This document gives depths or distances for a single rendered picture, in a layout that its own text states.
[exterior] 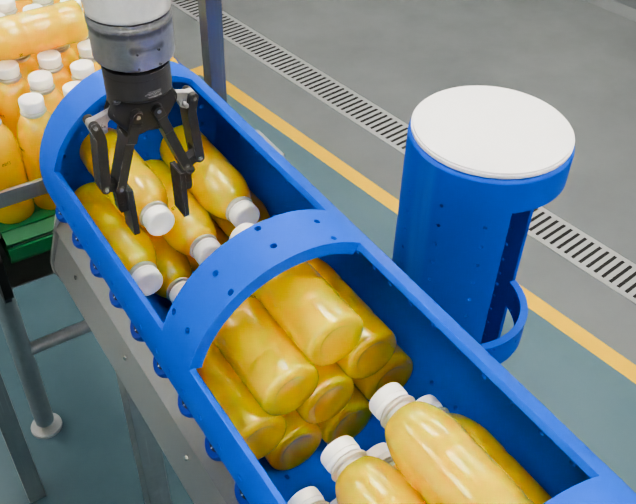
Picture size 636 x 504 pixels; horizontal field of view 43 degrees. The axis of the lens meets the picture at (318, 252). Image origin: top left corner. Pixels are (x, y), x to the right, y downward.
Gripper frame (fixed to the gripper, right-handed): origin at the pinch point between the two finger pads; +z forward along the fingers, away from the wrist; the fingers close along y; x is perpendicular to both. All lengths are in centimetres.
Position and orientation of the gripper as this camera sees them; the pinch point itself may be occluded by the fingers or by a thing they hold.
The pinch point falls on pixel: (155, 201)
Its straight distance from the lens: 103.7
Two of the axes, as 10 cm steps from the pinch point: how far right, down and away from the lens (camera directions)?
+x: -5.5, -5.8, 6.1
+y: 8.4, -3.5, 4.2
